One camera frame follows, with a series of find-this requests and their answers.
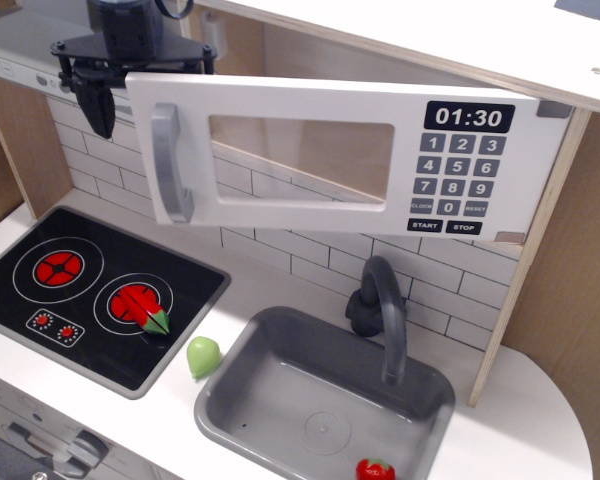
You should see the black toy induction stove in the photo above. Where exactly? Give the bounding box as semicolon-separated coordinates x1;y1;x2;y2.
0;207;230;399

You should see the grey toy range hood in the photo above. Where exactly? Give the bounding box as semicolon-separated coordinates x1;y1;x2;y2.
0;0;189;126

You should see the grey microwave door handle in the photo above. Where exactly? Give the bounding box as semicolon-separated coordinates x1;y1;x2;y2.
151;103;194;223

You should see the wooden toy microwave cabinet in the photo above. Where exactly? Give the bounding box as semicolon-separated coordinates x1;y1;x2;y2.
181;1;600;406

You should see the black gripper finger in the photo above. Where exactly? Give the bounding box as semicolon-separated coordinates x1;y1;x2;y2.
74;79;116;139

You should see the white toy microwave door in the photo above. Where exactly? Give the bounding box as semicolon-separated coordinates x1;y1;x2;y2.
126;73;572;243

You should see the grey plastic toy sink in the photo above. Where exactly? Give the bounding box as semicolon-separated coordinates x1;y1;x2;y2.
194;307;455;479

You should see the dark grey toy faucet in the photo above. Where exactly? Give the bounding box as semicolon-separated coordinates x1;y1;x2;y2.
345;256;407;386

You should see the grey oven door handle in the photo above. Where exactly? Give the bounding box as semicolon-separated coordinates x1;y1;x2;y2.
3;422;109;479

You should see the red toy strawberry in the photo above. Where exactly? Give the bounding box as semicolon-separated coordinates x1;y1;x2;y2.
355;458;396;480

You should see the red green toy chili pepper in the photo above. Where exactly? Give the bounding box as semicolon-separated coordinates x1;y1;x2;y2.
118;286;170;335

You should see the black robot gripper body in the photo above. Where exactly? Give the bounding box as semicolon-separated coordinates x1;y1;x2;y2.
50;1;217;90

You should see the light green toy pear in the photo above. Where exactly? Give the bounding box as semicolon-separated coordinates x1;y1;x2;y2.
186;336;221;380

